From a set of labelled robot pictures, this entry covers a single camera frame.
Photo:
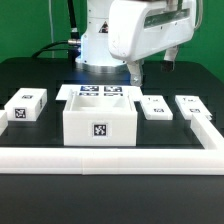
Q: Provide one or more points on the white marker base sheet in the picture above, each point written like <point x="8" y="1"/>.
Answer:
<point x="99" y="90"/>

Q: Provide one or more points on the white cabinet top block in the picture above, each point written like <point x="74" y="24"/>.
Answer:
<point x="26" y="104"/>

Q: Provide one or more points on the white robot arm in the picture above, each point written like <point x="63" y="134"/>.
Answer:
<point x="95" y="55"/>

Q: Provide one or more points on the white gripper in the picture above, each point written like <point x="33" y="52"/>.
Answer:
<point x="138" y="29"/>

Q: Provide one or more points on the white cabinet door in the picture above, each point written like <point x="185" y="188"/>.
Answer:
<point x="189" y="105"/>
<point x="155" y="108"/>

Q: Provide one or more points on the white U-shaped obstacle frame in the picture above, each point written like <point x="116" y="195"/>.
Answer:
<point x="209" y="160"/>

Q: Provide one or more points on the white cabinet body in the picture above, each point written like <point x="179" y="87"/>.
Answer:
<point x="99" y="121"/>

